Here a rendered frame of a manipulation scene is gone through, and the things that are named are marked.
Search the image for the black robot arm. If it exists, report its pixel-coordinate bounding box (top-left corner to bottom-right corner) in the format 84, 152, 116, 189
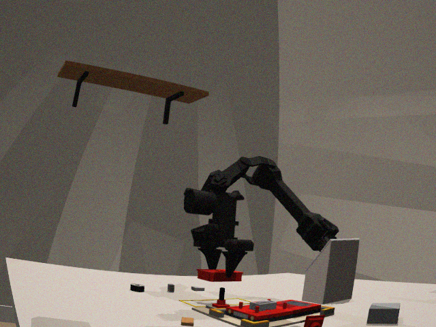
184, 156, 339, 252

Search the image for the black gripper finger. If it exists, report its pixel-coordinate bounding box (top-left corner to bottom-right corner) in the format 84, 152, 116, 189
198, 248, 222, 269
222, 251, 248, 278

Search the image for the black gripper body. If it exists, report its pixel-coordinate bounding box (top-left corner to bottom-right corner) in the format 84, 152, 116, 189
193, 216, 254, 252

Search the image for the brown rectangular block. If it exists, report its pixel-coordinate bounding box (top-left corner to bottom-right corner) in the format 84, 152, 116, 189
181, 317, 194, 326

